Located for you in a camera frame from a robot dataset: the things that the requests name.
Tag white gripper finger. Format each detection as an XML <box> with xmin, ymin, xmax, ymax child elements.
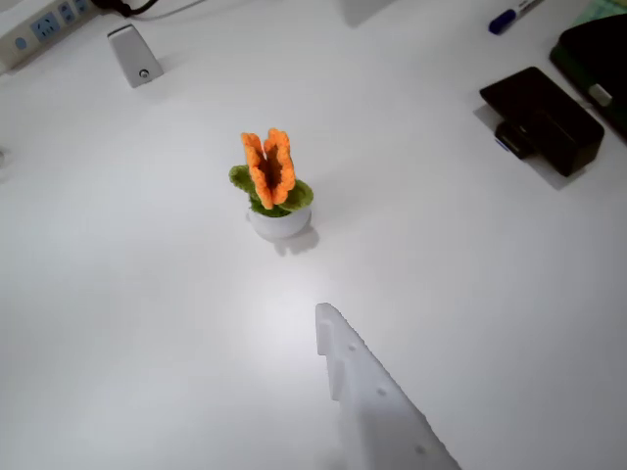
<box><xmin>314</xmin><ymin>302</ymin><xmax>462</xmax><ymax>470</ymax></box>

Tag crochet sunflower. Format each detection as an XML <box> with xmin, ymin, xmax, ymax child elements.
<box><xmin>227</xmin><ymin>127</ymin><xmax>315</xmax><ymax>241</ymax></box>

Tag black phone with stand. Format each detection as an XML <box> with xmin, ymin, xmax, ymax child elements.
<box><xmin>478</xmin><ymin>67</ymin><xmax>606</xmax><ymax>178</ymax></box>

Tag blue capped marker pen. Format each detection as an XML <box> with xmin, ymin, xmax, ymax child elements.
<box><xmin>488</xmin><ymin>0</ymin><xmax>546</xmax><ymax>36</ymax></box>

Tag black green-edged case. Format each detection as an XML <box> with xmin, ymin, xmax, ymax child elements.
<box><xmin>548</xmin><ymin>14</ymin><xmax>627</xmax><ymax>144</ymax></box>

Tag computer monitor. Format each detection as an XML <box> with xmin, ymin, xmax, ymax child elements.
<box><xmin>106</xmin><ymin>23</ymin><xmax>166</xmax><ymax>89</ymax></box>

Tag pale green paper pad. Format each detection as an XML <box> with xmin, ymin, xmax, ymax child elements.
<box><xmin>570</xmin><ymin>0</ymin><xmax>627</xmax><ymax>30</ymax></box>

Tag white power strip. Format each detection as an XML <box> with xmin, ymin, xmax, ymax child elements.
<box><xmin>0</xmin><ymin>0</ymin><xmax>99</xmax><ymax>72</ymax></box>

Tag black power cable with plug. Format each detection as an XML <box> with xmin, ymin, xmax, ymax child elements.
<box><xmin>90</xmin><ymin>0</ymin><xmax>163</xmax><ymax>19</ymax></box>

